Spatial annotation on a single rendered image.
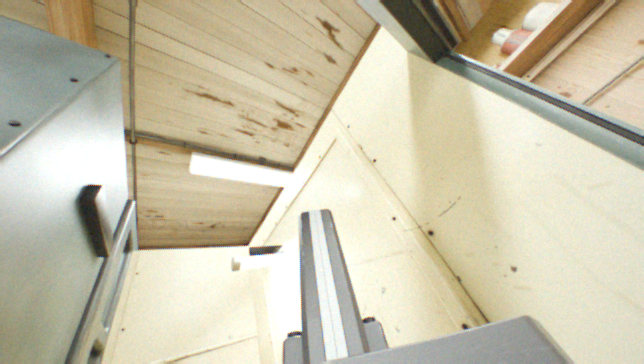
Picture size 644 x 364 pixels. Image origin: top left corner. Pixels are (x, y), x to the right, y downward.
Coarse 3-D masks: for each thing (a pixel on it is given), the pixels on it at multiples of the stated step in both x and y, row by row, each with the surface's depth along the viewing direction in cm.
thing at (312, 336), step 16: (304, 224) 9; (304, 240) 8; (304, 256) 7; (320, 256) 7; (304, 272) 7; (320, 272) 7; (304, 288) 6; (320, 288) 6; (304, 304) 6; (320, 304) 6; (304, 320) 5; (320, 320) 5; (288, 336) 6; (304, 336) 5; (320, 336) 5; (288, 352) 5; (304, 352) 5; (320, 352) 5
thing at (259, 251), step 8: (256, 248) 87; (264, 248) 89; (272, 248) 91; (280, 248) 94; (256, 256) 84; (264, 256) 85; (272, 256) 87; (280, 256) 89; (232, 264) 77; (240, 264) 77; (248, 264) 80; (256, 264) 82; (264, 264) 84; (272, 264) 86; (280, 264) 89
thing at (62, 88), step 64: (0, 64) 32; (64, 64) 40; (0, 128) 26; (64, 128) 35; (0, 192) 24; (64, 192) 39; (0, 256) 26; (64, 256) 42; (0, 320) 27; (64, 320) 46
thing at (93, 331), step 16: (128, 208) 86; (128, 224) 85; (128, 240) 95; (112, 256) 72; (128, 256) 99; (112, 272) 71; (96, 288) 63; (112, 288) 86; (96, 304) 61; (112, 304) 83; (80, 320) 56; (96, 320) 61; (112, 320) 81; (80, 336) 54; (96, 336) 63; (80, 352) 53; (96, 352) 71
